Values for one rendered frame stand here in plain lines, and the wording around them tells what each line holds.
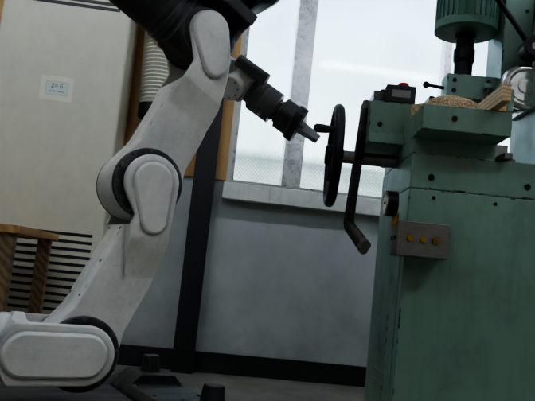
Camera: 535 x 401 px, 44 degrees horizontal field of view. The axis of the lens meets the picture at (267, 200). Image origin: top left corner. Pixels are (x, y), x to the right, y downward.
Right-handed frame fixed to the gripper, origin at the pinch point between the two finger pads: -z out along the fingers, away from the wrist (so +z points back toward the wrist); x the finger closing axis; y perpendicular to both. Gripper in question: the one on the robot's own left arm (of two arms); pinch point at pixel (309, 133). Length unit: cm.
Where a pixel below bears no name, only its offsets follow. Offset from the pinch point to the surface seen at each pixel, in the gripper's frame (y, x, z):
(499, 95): 14.3, 34.5, -31.5
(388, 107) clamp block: 19.0, 4.4, -12.8
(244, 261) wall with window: 18, -134, 0
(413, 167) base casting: 1.2, 12.3, -26.6
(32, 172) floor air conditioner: -18, -106, 87
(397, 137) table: 13.1, 3.8, -19.4
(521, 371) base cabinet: -21, 2, -75
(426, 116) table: 6.3, 23.8, -21.4
